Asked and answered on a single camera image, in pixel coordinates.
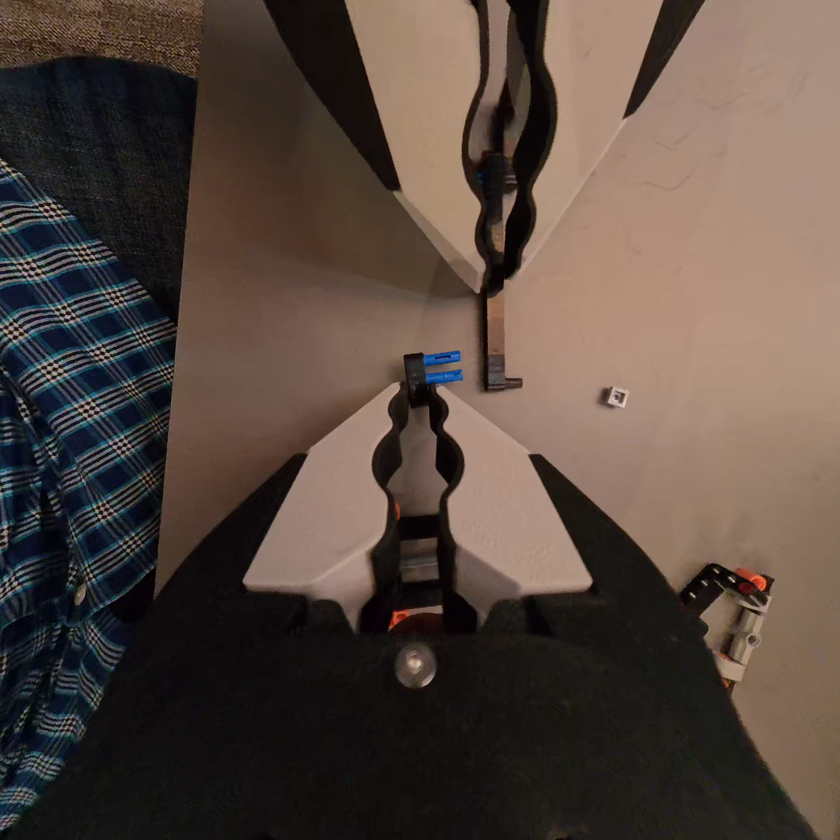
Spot black grey orange lego assembly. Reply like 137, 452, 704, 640
678, 562, 775, 686

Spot dark blue cloth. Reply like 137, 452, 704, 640
0, 56, 198, 322

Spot blue plaid shirt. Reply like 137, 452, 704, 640
0, 157, 178, 831

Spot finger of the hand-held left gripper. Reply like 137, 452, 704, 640
502, 0, 672, 282
344, 0, 504, 294

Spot black lego piece blue pins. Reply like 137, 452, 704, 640
402, 350, 464, 409

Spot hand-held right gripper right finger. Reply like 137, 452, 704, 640
430, 384, 595, 627

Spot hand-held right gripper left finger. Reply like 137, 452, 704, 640
243, 382, 403, 632

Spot long black lego beam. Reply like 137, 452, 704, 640
482, 147, 525, 393

